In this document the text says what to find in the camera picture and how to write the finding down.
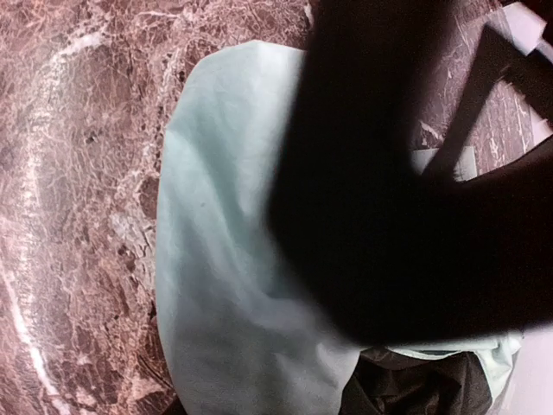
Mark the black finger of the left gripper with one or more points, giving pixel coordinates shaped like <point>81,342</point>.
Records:
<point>496,59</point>

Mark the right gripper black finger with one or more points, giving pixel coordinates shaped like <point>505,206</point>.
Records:
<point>391,255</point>

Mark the mint and black folding umbrella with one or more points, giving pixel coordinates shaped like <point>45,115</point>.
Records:
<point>238,334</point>

